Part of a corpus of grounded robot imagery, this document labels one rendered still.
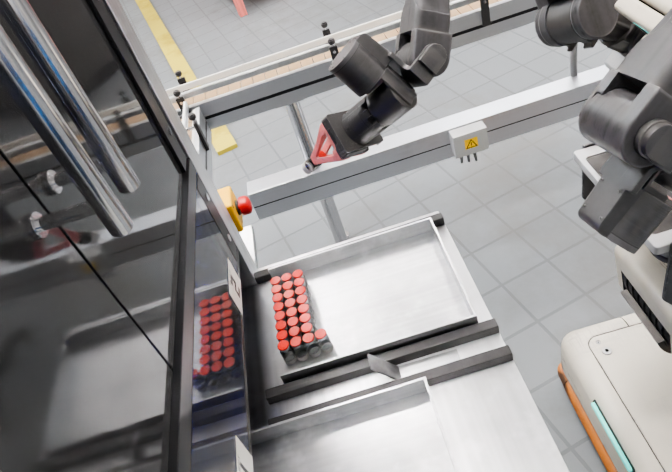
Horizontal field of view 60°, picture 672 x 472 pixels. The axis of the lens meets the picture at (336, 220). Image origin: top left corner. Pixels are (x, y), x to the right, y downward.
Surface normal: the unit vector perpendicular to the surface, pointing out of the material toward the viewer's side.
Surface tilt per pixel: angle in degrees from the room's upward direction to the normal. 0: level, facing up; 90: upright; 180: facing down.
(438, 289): 0
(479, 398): 0
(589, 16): 65
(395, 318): 0
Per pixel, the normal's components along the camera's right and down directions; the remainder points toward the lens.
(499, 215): -0.26, -0.72
